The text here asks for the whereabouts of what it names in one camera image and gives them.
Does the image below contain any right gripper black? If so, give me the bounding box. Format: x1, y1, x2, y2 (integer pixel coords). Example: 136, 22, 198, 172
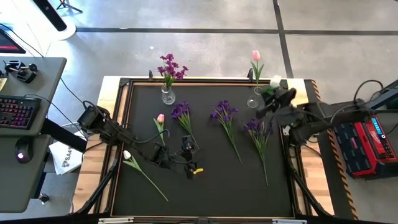
257, 86, 298, 119

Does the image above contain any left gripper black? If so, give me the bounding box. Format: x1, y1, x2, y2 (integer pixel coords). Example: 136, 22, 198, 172
170, 135, 205, 180

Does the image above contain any white artificial tulip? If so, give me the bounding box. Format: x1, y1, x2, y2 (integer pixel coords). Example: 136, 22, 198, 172
260, 75, 283, 98
123, 150, 169, 202

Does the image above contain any purple artificial flower bunch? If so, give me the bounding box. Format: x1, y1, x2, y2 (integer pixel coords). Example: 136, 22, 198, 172
243, 117, 274, 187
170, 101, 200, 150
210, 100, 243, 165

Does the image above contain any pink artificial tulip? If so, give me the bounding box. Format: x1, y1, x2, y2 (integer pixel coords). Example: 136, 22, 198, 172
152, 113, 171, 147
250, 49, 265, 94

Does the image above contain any magenta artificial flower bunch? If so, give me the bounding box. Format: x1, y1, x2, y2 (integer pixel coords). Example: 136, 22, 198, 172
157, 53, 190, 94

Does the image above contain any slim clear glass vase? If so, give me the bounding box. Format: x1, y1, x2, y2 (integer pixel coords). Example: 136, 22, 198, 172
247, 86, 264, 109

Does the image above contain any round clear glass vase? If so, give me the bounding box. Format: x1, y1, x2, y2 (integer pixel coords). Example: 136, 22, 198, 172
160, 85, 177, 106

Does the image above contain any black table mat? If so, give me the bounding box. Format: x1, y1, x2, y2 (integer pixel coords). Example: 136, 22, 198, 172
111, 83, 295, 218

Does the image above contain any wooden table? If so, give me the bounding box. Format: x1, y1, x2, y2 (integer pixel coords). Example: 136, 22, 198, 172
73, 75, 335, 217

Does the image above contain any red and black tool box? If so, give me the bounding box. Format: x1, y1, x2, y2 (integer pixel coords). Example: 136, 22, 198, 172
334, 107, 398, 180

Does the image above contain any black panel with hazard stripes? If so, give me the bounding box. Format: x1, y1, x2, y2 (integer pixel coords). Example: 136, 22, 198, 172
303, 79, 358, 220

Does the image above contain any dark grey metal stand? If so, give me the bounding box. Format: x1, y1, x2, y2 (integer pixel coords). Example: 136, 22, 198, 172
362, 79, 398, 110

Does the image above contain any black desk support beam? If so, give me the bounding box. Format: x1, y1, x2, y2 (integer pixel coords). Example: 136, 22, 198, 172
40, 118, 88, 153

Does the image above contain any grey desk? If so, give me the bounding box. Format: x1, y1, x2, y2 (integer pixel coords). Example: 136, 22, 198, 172
0, 57, 68, 214

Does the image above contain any black computer mouse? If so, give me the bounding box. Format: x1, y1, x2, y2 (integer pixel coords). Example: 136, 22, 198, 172
14, 137, 34, 164

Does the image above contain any white stand with black panel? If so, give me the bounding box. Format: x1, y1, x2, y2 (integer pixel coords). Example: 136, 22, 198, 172
30, 0, 77, 41

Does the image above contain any black backlit keyboard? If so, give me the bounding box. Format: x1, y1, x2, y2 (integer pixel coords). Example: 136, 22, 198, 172
0, 95, 42, 130

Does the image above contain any black floor tripod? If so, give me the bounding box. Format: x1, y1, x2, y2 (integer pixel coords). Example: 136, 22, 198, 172
55, 0, 84, 14

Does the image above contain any dark computer monitor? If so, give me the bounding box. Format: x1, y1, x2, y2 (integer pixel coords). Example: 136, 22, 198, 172
0, 28, 27, 54

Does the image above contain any white metal bracket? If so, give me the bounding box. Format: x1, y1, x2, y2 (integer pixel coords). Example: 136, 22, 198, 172
272, 218, 308, 224
98, 217, 134, 224

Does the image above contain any black aluminium table frame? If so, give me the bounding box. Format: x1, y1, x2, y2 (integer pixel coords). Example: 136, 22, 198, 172
68, 76, 335, 223

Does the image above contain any black clamp mount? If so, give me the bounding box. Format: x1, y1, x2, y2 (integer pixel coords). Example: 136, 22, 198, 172
3, 59, 39, 84

